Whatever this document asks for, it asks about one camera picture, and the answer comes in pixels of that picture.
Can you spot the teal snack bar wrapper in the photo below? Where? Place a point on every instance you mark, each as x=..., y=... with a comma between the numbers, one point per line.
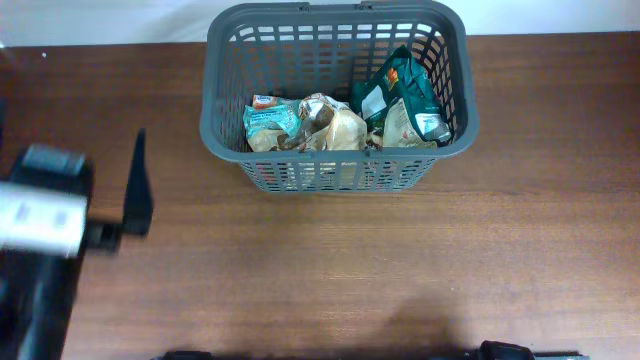
x=283, y=116

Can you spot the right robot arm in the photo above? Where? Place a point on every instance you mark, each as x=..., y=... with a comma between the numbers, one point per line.
x=493, y=350

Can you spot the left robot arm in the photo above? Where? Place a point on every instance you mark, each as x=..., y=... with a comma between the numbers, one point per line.
x=38, y=291

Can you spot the grey plastic basket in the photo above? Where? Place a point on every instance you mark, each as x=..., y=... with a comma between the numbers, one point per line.
x=295, y=49

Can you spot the cream brown snack wrapper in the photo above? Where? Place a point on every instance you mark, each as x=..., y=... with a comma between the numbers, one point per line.
x=315, y=115

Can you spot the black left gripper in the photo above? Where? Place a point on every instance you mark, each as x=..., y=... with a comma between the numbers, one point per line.
x=112, y=234

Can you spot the green tortilla wrap package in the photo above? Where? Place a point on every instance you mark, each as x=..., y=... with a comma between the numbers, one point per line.
x=400, y=106

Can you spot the blue Kleenex tissue multipack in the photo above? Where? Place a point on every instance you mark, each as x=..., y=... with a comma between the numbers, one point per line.
x=260, y=102

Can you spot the cream snack bag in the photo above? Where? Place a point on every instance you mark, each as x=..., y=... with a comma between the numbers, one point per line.
x=345, y=131

